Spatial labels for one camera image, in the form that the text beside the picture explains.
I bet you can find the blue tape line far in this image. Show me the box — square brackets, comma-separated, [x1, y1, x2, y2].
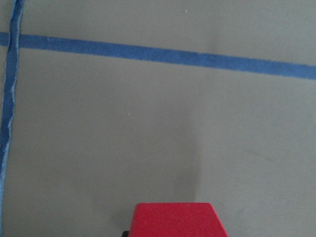
[0, 32, 316, 80]

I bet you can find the blue tape line left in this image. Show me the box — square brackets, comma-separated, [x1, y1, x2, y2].
[0, 0, 25, 224]

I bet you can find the blue tape line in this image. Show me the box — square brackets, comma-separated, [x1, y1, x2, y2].
[0, 0, 25, 224]
[0, 32, 316, 80]

